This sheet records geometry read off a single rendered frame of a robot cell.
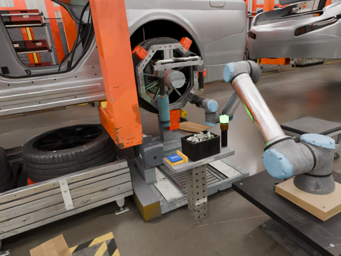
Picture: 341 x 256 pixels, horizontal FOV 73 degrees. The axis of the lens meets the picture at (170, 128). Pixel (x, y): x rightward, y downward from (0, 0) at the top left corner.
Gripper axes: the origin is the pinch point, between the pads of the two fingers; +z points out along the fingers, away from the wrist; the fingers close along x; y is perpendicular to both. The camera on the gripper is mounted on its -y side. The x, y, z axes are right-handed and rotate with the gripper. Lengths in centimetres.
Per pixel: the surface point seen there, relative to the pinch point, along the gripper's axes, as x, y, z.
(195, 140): -34, -24, -76
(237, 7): 94, -11, 2
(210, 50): 47.1, -8.8, 2.2
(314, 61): 494, 562, 375
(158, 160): -60, -11, -35
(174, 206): -79, 7, -60
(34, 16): 1, -170, 366
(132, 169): -82, -10, -9
